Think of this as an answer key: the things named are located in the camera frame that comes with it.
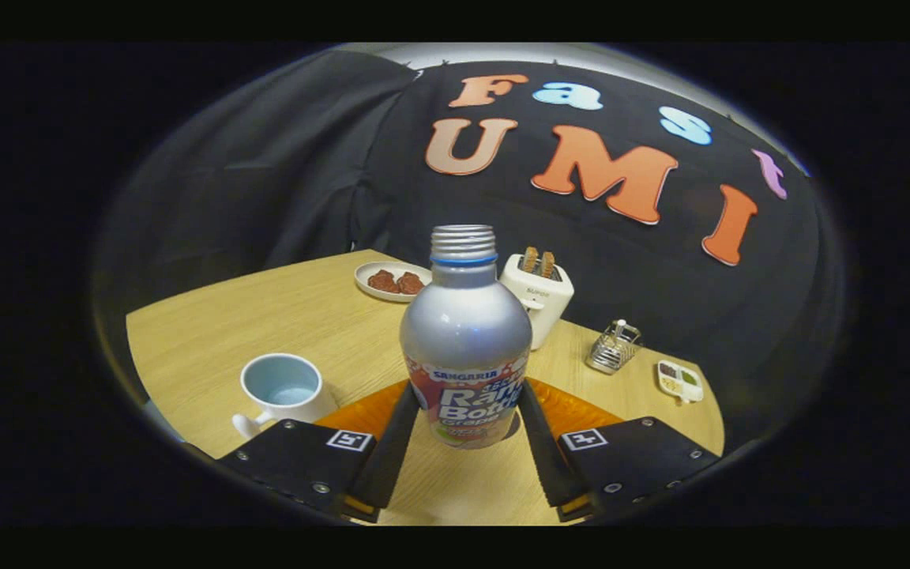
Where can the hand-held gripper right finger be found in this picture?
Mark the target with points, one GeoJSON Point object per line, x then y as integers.
{"type": "Point", "coordinates": [540, 450]}

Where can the brown toast slice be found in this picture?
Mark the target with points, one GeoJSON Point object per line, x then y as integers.
{"type": "Point", "coordinates": [547, 265]}
{"type": "Point", "coordinates": [530, 259]}

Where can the silver juice bottle red label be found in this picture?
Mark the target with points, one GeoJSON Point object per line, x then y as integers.
{"type": "Point", "coordinates": [467, 332]}

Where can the dark brown round coaster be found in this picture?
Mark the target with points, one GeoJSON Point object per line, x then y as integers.
{"type": "Point", "coordinates": [512, 427]}

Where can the white toaster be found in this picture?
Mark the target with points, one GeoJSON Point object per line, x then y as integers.
{"type": "Point", "coordinates": [538, 307]}

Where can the white round plate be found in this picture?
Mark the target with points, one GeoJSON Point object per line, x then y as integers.
{"type": "Point", "coordinates": [376, 296]}

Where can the wooden table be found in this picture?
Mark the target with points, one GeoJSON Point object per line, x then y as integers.
{"type": "Point", "coordinates": [265, 316]}

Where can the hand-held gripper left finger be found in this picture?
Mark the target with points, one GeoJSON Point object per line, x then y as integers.
{"type": "Point", "coordinates": [396, 450]}

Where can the white divided condiment dish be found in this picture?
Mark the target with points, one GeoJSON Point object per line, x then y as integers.
{"type": "Point", "coordinates": [680, 381]}

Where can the white cup blue inside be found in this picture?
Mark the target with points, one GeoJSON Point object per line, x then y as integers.
{"type": "Point", "coordinates": [325, 407]}

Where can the small white utensil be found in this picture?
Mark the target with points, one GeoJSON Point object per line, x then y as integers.
{"type": "Point", "coordinates": [621, 325]}

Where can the red-brown snack piece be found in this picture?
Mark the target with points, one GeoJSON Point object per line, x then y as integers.
{"type": "Point", "coordinates": [383, 280]}
{"type": "Point", "coordinates": [410, 283]}

